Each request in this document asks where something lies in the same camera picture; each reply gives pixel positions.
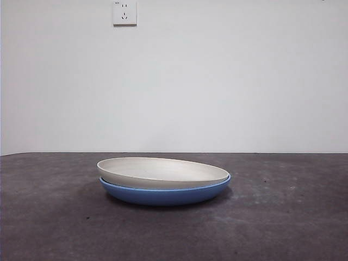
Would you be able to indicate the white round plate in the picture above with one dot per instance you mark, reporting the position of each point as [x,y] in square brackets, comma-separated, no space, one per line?
[163,171]

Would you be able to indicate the blue round plate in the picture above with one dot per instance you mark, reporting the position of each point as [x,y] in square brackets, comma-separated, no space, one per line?
[163,195]

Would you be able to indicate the white wall socket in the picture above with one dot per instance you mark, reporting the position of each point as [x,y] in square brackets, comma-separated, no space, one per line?
[124,19]

